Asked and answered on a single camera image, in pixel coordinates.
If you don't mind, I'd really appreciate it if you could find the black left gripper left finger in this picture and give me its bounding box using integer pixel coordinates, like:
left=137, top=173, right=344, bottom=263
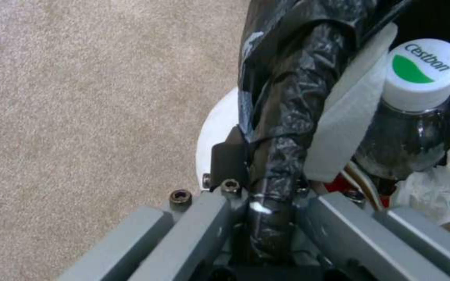
left=55, top=126, right=254, bottom=281

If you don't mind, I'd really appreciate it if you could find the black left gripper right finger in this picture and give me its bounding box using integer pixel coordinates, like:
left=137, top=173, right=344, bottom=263
left=295, top=187, right=450, bottom=281

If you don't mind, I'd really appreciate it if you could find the white round trash bin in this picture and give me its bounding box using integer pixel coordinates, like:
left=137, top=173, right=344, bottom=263
left=195, top=87, right=246, bottom=192

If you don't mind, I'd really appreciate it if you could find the black plastic bin bag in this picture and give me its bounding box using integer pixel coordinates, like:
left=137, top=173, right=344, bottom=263
left=235, top=0, right=450, bottom=264

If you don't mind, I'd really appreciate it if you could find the red and white wrapper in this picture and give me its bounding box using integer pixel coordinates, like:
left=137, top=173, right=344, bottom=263
left=321, top=164, right=398, bottom=211

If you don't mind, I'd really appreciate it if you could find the crumpled white tissue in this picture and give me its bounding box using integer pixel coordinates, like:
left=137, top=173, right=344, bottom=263
left=393, top=148, right=450, bottom=226

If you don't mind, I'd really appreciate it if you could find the folded white paper towel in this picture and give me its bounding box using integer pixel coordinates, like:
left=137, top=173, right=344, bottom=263
left=304, top=23, right=400, bottom=183

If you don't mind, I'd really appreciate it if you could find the clear bottle with white cap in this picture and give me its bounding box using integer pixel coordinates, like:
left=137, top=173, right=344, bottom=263
left=352, top=38, right=450, bottom=180

